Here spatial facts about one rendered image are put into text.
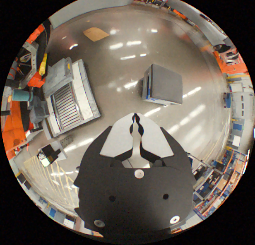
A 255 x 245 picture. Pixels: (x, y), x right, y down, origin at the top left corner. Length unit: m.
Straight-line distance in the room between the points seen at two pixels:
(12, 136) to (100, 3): 1.21
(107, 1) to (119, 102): 0.98
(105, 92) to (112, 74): 0.25
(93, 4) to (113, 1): 0.11
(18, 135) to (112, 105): 1.19
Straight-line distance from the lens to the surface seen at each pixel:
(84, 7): 0.64
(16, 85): 0.55
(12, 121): 1.12
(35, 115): 1.03
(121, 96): 0.92
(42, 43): 0.73
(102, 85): 0.98
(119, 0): 0.68
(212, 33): 2.08
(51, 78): 1.12
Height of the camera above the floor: 0.91
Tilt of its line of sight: 80 degrees down
